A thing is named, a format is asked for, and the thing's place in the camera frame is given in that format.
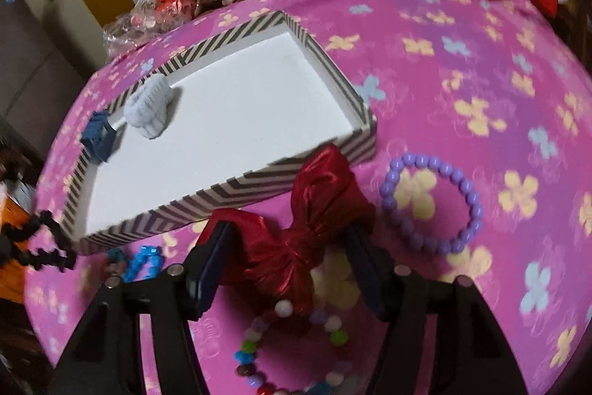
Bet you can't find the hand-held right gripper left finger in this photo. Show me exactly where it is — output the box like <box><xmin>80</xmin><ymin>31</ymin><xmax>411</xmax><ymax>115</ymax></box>
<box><xmin>47</xmin><ymin>221</ymin><xmax>233</xmax><ymax>395</ymax></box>

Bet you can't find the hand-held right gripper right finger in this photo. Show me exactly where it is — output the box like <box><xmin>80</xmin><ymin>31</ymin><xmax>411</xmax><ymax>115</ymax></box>
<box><xmin>342</xmin><ymin>223</ymin><xmax>529</xmax><ymax>395</ymax></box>

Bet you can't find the red satin hair bow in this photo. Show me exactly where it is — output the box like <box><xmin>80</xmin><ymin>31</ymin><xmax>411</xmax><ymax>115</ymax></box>
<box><xmin>196</xmin><ymin>144</ymin><xmax>376</xmax><ymax>337</ymax></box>

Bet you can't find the striped cardboard box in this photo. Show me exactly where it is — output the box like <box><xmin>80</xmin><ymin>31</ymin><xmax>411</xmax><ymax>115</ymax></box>
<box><xmin>62</xmin><ymin>10</ymin><xmax>378</xmax><ymax>256</ymax></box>

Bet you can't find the white knitted scrunchie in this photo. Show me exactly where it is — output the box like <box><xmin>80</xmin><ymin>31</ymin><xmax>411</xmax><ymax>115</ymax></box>
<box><xmin>124</xmin><ymin>74</ymin><xmax>180</xmax><ymax>140</ymax></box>

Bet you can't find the dark blue hair claw clip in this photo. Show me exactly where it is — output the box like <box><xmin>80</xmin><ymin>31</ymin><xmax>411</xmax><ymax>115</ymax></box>
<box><xmin>80</xmin><ymin>111</ymin><xmax>118</xmax><ymax>163</ymax></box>

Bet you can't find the pink floral blanket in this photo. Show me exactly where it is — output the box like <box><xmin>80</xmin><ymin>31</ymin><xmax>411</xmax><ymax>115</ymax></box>
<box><xmin>24</xmin><ymin>0</ymin><xmax>592</xmax><ymax>395</ymax></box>

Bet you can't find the clear plastic bag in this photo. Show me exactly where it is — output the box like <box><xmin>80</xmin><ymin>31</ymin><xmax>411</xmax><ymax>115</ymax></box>
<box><xmin>102</xmin><ymin>0</ymin><xmax>195</xmax><ymax>61</ymax></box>

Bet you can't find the blue bead bracelet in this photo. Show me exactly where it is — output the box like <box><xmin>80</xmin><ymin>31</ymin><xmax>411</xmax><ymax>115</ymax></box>
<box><xmin>107</xmin><ymin>244</ymin><xmax>165</xmax><ymax>283</ymax></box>

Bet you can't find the multicoloured bead bracelet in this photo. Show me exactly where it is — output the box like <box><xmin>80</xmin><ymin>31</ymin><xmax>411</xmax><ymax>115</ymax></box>
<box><xmin>234</xmin><ymin>299</ymin><xmax>371</xmax><ymax>395</ymax></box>

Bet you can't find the purple bead bracelet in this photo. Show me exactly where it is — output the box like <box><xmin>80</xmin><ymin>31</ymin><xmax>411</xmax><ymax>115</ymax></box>
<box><xmin>379</xmin><ymin>153</ymin><xmax>484</xmax><ymax>257</ymax></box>

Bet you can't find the black spiral hair tie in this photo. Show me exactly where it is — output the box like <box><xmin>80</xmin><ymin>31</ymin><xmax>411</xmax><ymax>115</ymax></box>
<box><xmin>0</xmin><ymin>210</ymin><xmax>77</xmax><ymax>272</ymax></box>

